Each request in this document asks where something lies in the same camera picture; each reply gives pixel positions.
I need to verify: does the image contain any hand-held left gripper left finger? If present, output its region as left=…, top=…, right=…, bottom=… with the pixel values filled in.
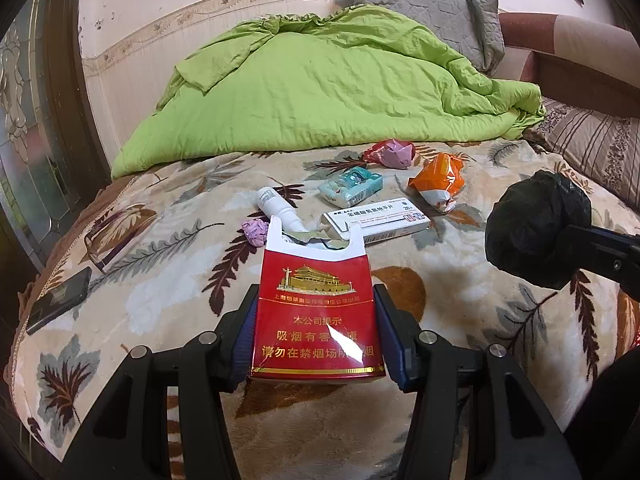
left=57, top=284, right=261, bottom=480

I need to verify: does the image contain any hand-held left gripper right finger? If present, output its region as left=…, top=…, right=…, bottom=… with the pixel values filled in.
left=372, top=284, right=583, bottom=480

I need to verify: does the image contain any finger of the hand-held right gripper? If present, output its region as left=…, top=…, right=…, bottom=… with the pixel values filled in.
left=552, top=255, right=640, bottom=293
left=562, top=224, right=640, bottom=260

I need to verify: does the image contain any black plastic bag ball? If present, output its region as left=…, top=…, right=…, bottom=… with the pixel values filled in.
left=484, top=170, right=593, bottom=291

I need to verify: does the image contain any red soft cigarette pack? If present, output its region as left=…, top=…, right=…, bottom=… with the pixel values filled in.
left=248, top=215, right=388, bottom=386

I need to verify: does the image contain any purple paper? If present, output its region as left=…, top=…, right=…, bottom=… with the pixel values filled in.
left=242, top=217, right=271, bottom=248

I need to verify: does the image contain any white blue medicine box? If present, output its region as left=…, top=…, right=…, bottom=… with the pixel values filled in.
left=320, top=199, right=430, bottom=246

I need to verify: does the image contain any white plastic tube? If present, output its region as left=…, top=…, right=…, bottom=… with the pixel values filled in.
left=256, top=186, right=307, bottom=233

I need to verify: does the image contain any teal tissue packet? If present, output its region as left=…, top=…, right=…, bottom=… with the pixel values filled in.
left=318, top=166, right=385, bottom=207

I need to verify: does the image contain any orange wrapper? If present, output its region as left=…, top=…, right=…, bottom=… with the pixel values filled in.
left=407, top=152, right=466, bottom=215

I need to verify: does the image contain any red pink wrapper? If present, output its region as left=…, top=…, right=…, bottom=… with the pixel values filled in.
left=362, top=138, right=417, bottom=170

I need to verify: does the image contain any leaf print blanket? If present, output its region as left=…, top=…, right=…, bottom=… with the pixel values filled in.
left=2, top=137, right=640, bottom=480

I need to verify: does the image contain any striped brown pillow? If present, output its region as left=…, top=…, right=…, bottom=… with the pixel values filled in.
left=522, top=96, right=640, bottom=211

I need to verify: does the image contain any person's dark clothing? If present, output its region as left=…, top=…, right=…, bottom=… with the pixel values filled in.
left=562, top=342, right=640, bottom=480

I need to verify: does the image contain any brown beige padded headboard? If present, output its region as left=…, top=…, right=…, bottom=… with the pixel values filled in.
left=497, top=11, right=640, bottom=121

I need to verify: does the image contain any dark smartphone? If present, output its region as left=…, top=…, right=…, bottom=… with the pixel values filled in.
left=24, top=266, right=94, bottom=337

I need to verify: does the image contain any green quilt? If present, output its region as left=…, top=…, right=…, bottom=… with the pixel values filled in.
left=111, top=4, right=547, bottom=180

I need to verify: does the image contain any grey quilted pillow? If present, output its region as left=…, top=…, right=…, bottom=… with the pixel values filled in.
left=336, top=0, right=506, bottom=73

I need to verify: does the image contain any glass panelled wooden door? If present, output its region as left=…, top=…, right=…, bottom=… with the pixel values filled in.
left=0, top=0, right=113, bottom=311

